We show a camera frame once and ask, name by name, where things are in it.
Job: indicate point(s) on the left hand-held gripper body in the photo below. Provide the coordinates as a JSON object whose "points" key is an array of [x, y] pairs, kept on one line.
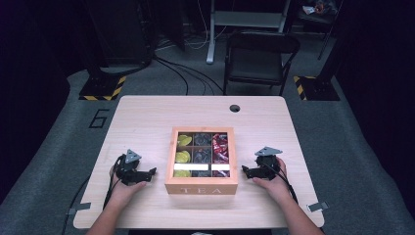
{"points": [[129, 169]]}

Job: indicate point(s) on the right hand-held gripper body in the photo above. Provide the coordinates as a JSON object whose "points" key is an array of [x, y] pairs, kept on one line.
{"points": [[269, 168]]}

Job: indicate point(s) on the wooden tea box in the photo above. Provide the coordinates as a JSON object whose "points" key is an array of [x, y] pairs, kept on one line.
{"points": [[200, 190]]}

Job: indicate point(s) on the person's right hand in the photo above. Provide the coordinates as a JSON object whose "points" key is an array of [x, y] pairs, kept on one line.
{"points": [[277, 187]]}

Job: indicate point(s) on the person's left hand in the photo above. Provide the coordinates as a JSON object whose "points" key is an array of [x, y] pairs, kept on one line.
{"points": [[122, 192]]}

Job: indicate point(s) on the group of yellow tea capsules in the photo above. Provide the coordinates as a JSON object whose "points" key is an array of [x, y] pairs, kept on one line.
{"points": [[183, 157]]}

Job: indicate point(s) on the pile of red sachets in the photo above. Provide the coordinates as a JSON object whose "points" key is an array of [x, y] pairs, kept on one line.
{"points": [[220, 148]]}

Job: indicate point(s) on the group of dark tea packets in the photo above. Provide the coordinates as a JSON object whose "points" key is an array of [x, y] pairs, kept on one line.
{"points": [[202, 153]]}

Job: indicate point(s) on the grey tape piece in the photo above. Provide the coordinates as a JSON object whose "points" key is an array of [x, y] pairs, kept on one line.
{"points": [[80, 208], [318, 206]]}

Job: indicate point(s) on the black folding chair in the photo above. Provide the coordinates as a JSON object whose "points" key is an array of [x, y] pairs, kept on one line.
{"points": [[254, 63]]}

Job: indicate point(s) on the black cabinet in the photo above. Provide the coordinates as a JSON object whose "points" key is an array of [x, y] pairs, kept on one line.
{"points": [[120, 32]]}

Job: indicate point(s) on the cluttered dark side table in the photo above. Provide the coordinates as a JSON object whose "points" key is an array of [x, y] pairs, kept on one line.
{"points": [[318, 11]]}

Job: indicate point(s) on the black yellow striped base plate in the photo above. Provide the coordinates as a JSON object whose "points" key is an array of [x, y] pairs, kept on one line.
{"points": [[318, 88], [101, 88]]}

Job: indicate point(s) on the white desk frame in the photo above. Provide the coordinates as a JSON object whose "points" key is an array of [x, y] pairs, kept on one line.
{"points": [[244, 19]]}

